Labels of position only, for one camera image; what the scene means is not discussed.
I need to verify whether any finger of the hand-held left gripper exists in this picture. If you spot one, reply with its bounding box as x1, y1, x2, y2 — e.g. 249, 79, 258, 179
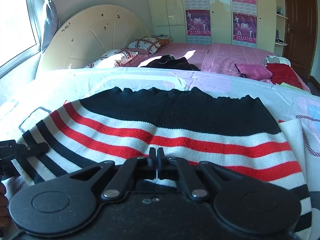
15, 142, 50, 160

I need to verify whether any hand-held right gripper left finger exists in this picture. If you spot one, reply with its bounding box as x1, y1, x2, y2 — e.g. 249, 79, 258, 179
68, 147, 158, 201

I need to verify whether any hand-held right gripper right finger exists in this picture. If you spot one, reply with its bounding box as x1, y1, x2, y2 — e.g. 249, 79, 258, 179
157, 147, 250, 201

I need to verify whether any striped knit sweater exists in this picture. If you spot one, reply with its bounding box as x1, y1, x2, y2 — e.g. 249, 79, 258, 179
11, 86, 313, 240

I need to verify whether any person's left hand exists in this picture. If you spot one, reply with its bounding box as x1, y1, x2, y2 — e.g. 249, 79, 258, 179
0, 181, 11, 230

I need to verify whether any printed pastel quilt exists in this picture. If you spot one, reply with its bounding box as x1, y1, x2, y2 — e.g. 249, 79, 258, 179
0, 67, 320, 240

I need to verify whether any dark cloth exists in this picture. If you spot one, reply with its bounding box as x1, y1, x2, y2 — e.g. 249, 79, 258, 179
144, 54, 201, 71

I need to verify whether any patterned pillow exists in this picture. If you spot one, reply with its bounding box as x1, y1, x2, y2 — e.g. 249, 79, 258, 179
126, 37, 166, 54
84, 49, 138, 69

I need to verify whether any pink checked bedsheet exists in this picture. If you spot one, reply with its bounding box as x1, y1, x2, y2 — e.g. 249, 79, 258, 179
122, 42, 312, 93

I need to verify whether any stack of books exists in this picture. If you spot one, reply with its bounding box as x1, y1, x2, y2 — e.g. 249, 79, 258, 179
154, 33, 173, 42

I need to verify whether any window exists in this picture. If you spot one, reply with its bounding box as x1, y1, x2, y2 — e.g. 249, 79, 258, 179
0, 0, 41, 78

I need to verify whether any pink cloth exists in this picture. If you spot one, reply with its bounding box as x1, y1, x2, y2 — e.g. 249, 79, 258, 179
235, 63, 273, 81

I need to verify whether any cream round headboard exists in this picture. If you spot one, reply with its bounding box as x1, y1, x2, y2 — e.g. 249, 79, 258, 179
36, 4, 153, 77

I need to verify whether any grey curtain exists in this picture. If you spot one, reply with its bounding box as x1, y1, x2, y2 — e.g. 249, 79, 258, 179
30, 0, 61, 52

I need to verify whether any pale green cloth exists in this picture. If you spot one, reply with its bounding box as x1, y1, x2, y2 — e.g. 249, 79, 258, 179
277, 81, 302, 90

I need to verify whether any red cloth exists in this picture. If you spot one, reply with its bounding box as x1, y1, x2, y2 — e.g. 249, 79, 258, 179
265, 63, 303, 89

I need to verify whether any black and white striped cloth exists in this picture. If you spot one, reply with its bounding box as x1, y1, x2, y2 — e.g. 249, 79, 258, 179
262, 56, 291, 67

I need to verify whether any cream wardrobe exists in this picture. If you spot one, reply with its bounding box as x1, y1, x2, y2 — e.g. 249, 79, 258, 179
146, 0, 288, 48

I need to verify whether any cream corner shelf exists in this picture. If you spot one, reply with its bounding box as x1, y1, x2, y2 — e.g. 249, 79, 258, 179
273, 0, 289, 47

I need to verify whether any brown wooden door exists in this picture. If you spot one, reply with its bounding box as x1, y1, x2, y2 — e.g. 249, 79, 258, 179
282, 0, 318, 78

